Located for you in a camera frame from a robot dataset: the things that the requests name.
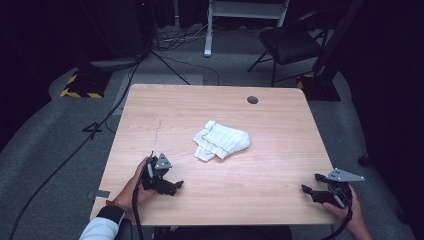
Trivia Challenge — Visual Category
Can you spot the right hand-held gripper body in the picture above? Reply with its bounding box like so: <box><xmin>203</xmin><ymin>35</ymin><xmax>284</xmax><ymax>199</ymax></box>
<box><xmin>312</xmin><ymin>167</ymin><xmax>366</xmax><ymax>210</ymax></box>

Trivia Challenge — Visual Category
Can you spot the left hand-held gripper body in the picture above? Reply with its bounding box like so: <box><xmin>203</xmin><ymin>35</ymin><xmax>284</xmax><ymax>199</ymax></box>
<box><xmin>141</xmin><ymin>151</ymin><xmax>174</xmax><ymax>196</ymax></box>

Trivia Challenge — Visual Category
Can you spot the white towel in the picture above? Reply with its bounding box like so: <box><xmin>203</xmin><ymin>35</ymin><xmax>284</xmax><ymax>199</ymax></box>
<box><xmin>192</xmin><ymin>119</ymin><xmax>251</xmax><ymax>163</ymax></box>

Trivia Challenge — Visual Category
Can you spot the person's right hand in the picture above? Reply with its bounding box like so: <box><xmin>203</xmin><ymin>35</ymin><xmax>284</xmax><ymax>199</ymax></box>
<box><xmin>321</xmin><ymin>186</ymin><xmax>368</xmax><ymax>235</ymax></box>

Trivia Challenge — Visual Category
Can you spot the person's left hand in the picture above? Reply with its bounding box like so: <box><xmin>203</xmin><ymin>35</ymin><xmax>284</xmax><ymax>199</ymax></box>
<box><xmin>114</xmin><ymin>157</ymin><xmax>158</xmax><ymax>212</ymax></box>

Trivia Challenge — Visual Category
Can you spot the grey tape piece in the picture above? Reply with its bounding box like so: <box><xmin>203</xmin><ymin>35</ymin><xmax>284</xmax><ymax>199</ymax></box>
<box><xmin>87</xmin><ymin>189</ymin><xmax>111</xmax><ymax>200</ymax></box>

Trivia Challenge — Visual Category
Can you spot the black stand with base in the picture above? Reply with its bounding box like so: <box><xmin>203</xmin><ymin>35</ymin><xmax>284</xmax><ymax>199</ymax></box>
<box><xmin>296</xmin><ymin>0</ymin><xmax>366</xmax><ymax>102</ymax></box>

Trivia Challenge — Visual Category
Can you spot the black base with striped tape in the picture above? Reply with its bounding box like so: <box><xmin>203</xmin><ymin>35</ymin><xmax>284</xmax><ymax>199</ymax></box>
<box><xmin>60</xmin><ymin>68</ymin><xmax>113</xmax><ymax>100</ymax></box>

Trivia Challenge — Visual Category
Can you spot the black folding chair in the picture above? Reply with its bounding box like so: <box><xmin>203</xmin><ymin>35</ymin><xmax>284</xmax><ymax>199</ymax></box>
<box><xmin>246</xmin><ymin>7</ymin><xmax>330</xmax><ymax>88</ymax></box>

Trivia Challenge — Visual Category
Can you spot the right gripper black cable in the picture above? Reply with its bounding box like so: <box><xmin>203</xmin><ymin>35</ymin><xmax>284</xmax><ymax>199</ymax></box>
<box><xmin>320</xmin><ymin>192</ymin><xmax>355</xmax><ymax>240</ymax></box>

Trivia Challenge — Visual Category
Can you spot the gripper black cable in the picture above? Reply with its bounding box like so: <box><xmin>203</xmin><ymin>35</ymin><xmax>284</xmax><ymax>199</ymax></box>
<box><xmin>131</xmin><ymin>163</ymin><xmax>150</xmax><ymax>240</ymax></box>
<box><xmin>320</xmin><ymin>192</ymin><xmax>355</xmax><ymax>240</ymax></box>

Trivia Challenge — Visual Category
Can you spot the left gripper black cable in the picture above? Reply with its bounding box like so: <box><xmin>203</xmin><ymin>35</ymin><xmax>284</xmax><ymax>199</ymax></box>
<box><xmin>131</xmin><ymin>163</ymin><xmax>150</xmax><ymax>240</ymax></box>

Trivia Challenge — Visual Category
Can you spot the long black floor cable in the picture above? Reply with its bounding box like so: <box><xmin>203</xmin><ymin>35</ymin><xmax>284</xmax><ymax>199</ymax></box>
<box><xmin>7</xmin><ymin>61</ymin><xmax>143</xmax><ymax>240</ymax></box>

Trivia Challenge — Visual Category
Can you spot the thin black floor cable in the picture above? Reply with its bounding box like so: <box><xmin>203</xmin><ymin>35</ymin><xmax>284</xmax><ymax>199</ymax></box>
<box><xmin>159</xmin><ymin>54</ymin><xmax>221</xmax><ymax>86</ymax></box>

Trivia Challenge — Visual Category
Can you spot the bundle of floor cables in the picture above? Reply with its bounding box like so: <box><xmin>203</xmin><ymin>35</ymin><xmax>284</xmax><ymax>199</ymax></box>
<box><xmin>153</xmin><ymin>19</ymin><xmax>218</xmax><ymax>52</ymax></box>

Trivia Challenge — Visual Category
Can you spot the white desk frame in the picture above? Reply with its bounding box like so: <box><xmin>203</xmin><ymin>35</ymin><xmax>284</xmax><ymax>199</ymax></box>
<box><xmin>203</xmin><ymin>0</ymin><xmax>291</xmax><ymax>59</ymax></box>

